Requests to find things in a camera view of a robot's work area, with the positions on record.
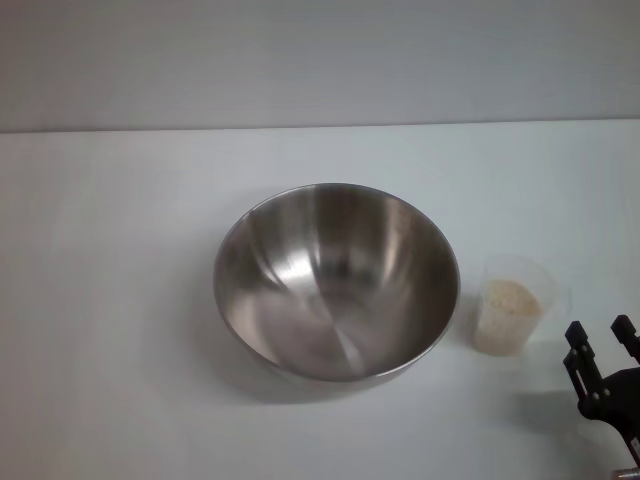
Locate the stainless steel mixing bowl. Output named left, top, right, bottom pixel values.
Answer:
left=212, top=182, right=461, bottom=385

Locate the white uncooked rice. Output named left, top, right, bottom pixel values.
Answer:
left=474, top=278, right=544, bottom=357

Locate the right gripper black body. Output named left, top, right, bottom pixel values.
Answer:
left=576, top=366, right=640, bottom=470

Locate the clear plastic measuring cup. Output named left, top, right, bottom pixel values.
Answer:
left=472, top=253, right=551, bottom=357

